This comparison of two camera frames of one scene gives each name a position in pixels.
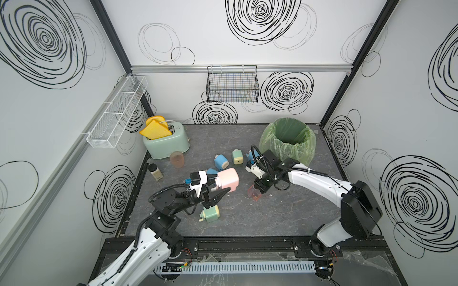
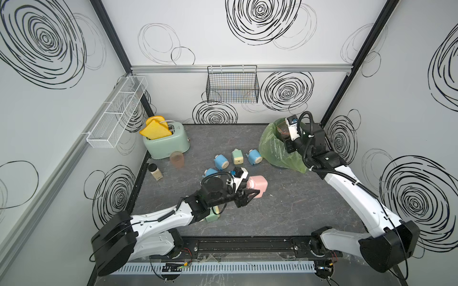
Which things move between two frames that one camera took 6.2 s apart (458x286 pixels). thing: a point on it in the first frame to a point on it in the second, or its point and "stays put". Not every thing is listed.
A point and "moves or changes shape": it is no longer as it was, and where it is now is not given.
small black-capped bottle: (154, 170) stays put
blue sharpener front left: (211, 173) stays put
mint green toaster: (161, 147) stays put
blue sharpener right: (250, 157) stays put
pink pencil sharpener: (228, 178) moves or changes shape
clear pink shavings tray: (254, 193) moves or changes shape
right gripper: (258, 185) to (287, 143)
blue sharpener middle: (220, 162) stays put
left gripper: (206, 199) to (240, 198)
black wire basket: (232, 84) stays put
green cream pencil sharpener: (211, 214) stays put
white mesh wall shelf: (108, 127) stays put
